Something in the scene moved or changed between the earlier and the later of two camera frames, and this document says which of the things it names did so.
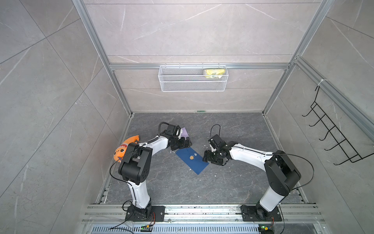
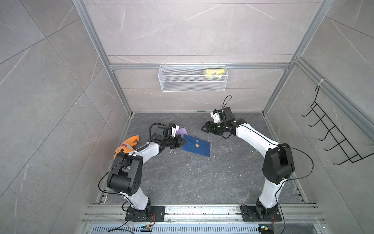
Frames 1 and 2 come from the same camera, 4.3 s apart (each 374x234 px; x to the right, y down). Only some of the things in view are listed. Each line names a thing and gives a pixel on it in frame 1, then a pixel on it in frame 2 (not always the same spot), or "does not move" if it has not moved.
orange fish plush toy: x=120 y=151 does not move
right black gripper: x=207 y=157 → x=207 y=124
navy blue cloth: x=193 y=159 → x=196 y=145
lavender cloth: x=184 y=133 does not move
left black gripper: x=182 y=144 does not move
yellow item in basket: x=214 y=73 does not move
